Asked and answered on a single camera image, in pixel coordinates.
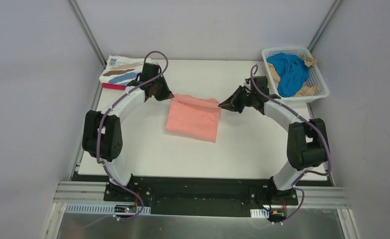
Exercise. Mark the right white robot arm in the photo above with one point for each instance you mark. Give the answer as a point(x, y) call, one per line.
point(307, 145)

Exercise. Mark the right controller board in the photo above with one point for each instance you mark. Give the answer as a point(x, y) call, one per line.
point(277, 215)

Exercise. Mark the controller board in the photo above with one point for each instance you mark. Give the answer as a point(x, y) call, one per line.
point(121, 209)
point(277, 215)

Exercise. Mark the left controller board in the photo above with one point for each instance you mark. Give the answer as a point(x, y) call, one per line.
point(121, 209)

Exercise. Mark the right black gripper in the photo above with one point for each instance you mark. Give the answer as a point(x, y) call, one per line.
point(242, 100)

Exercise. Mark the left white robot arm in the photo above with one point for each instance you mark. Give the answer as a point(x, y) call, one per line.
point(103, 135)

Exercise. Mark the aluminium frame post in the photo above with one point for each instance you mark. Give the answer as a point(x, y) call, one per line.
point(324, 24)
point(81, 20)

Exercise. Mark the left aluminium frame post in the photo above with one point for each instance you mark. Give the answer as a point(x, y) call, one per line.
point(81, 20)

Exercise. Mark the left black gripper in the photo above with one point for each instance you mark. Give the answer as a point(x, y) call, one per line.
point(157, 89)

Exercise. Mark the beige t shirt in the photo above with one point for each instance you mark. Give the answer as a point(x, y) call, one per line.
point(306, 90)

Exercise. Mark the pink t shirt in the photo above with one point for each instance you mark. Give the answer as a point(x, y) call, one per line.
point(194, 117)

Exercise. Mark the white plastic basket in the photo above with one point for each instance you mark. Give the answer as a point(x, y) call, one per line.
point(315, 76)

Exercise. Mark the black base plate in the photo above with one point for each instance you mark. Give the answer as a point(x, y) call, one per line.
point(201, 196)

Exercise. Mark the folded white printed t shirt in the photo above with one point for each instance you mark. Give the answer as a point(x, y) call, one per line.
point(121, 70)

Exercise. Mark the right aluminium frame post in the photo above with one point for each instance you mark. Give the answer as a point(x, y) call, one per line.
point(324, 24)

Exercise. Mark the blue t shirt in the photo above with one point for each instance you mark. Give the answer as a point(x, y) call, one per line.
point(293, 73)

